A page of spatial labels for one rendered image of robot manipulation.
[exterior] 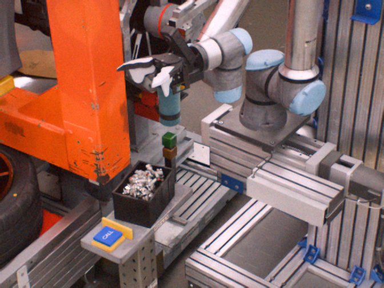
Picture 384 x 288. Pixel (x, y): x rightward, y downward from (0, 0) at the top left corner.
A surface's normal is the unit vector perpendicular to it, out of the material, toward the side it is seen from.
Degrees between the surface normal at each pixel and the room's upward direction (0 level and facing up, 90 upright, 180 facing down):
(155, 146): 0
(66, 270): 90
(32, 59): 12
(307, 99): 97
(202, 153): 0
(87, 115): 90
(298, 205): 90
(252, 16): 0
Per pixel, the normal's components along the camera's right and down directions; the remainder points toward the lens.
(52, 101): -0.54, 0.48
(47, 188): -0.02, -0.82
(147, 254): 0.84, 0.29
